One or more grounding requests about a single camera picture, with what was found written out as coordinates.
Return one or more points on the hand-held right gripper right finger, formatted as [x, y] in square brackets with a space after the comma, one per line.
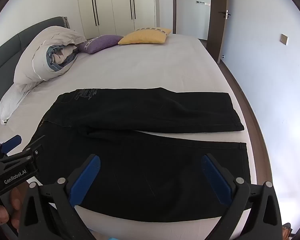
[216, 180]

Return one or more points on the person's left hand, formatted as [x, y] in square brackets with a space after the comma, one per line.
[0, 213]

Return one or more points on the black pants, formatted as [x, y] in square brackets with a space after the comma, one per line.
[140, 167]

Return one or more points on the white pillow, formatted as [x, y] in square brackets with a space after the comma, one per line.
[11, 102]

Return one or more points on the square wall switch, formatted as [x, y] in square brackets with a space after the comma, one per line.
[284, 39]

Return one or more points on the grey padded headboard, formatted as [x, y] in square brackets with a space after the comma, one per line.
[5, 52]

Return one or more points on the cream wardrobe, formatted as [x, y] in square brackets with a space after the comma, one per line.
[115, 5]

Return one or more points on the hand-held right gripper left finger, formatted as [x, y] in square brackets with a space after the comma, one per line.
[86, 177]

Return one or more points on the dark brown door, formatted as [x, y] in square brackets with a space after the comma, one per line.
[216, 25]

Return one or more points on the yellow cushion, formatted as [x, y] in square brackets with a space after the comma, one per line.
[145, 37]

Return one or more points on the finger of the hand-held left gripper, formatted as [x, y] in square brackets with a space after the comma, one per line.
[12, 142]
[35, 143]

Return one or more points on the rolled white duvet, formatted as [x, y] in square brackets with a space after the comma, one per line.
[40, 55]

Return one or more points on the purple cushion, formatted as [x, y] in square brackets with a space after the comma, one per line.
[101, 43]

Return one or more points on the brown object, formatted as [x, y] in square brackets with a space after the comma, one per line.
[287, 231]

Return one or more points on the bed with white sheet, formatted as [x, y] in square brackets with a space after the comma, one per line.
[152, 67]

